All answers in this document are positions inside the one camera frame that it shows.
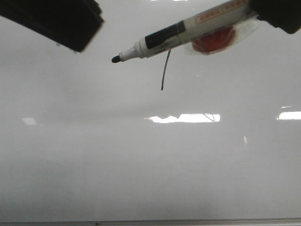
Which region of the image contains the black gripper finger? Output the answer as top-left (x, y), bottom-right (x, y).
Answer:
top-left (249, 0), bottom-right (301, 34)
top-left (0, 0), bottom-right (104, 52)

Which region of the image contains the white black whiteboard marker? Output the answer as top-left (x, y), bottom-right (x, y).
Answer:
top-left (111, 0), bottom-right (256, 63)

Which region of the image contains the white glossy whiteboard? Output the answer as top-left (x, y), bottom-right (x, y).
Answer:
top-left (0, 0), bottom-right (301, 222)

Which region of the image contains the grey aluminium whiteboard frame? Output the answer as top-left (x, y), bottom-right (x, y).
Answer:
top-left (0, 218), bottom-right (301, 226)

